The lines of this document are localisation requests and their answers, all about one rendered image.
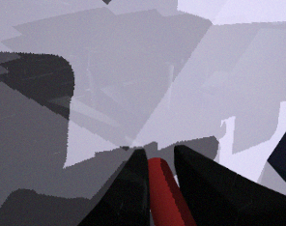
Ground red peg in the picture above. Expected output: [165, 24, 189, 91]
[148, 158, 197, 226]

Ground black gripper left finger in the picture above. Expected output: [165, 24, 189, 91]
[77, 149, 151, 226]

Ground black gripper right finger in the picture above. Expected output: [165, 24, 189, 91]
[174, 145, 286, 226]

